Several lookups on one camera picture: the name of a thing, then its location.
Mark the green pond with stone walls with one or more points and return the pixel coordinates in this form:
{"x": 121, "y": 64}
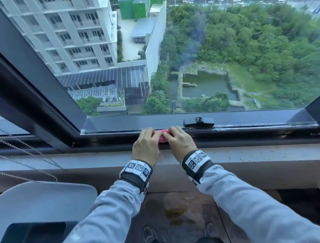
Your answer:
{"x": 207, "y": 83}

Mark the pink sponge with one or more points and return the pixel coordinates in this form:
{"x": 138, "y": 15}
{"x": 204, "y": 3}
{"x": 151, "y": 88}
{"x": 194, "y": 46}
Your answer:
{"x": 162, "y": 139}

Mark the grey stone window sill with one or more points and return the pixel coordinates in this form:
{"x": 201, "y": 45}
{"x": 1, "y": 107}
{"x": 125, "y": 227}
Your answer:
{"x": 250, "y": 160}

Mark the light grey chair seat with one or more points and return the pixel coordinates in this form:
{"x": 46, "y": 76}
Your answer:
{"x": 42, "y": 200}

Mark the white apartment building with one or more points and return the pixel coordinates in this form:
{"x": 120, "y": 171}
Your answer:
{"x": 72, "y": 32}

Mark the person's right shoe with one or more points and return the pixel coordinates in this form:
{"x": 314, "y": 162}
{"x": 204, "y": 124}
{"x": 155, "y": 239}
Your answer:
{"x": 212, "y": 232}

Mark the person's right forearm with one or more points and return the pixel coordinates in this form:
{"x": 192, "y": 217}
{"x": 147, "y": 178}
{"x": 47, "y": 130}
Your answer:
{"x": 250, "y": 207}

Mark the person's left shoe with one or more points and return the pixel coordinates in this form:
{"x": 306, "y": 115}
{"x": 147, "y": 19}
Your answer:
{"x": 149, "y": 235}

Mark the black window latch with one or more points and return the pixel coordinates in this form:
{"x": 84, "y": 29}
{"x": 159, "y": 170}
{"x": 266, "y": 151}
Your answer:
{"x": 198, "y": 121}

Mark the person's right hand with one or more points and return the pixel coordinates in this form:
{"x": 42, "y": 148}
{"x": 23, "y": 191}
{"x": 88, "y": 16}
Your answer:
{"x": 181, "y": 147}

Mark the person's left forearm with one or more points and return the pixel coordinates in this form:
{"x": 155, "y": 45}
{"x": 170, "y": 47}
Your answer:
{"x": 110, "y": 212}

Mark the person's left hand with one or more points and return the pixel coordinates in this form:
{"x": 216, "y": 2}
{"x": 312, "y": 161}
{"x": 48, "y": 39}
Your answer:
{"x": 145, "y": 150}

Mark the person's right thumb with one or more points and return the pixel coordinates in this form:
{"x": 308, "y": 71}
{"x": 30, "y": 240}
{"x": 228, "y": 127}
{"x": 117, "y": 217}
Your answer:
{"x": 166, "y": 136}

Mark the dark metal window frame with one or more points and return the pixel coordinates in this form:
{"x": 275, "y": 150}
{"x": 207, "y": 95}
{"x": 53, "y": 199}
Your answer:
{"x": 45, "y": 105}

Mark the person's left thumb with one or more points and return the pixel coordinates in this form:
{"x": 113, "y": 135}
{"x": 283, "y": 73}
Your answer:
{"x": 159, "y": 137}

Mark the black wristband with marker tags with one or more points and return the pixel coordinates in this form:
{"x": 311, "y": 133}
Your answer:
{"x": 196, "y": 162}
{"x": 136, "y": 172}

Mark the person's shoe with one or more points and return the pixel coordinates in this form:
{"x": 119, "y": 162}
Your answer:
{"x": 149, "y": 235}
{"x": 212, "y": 232}

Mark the dark blue plastic object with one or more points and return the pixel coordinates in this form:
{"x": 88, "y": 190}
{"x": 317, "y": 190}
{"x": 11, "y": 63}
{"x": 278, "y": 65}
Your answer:
{"x": 37, "y": 232}

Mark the dark-roofed low building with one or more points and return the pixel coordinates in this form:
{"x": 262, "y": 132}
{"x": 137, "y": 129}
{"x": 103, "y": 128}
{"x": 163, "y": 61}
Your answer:
{"x": 105, "y": 82}

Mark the green trees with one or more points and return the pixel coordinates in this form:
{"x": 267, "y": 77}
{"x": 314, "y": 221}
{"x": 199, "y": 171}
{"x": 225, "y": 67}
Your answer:
{"x": 250, "y": 42}

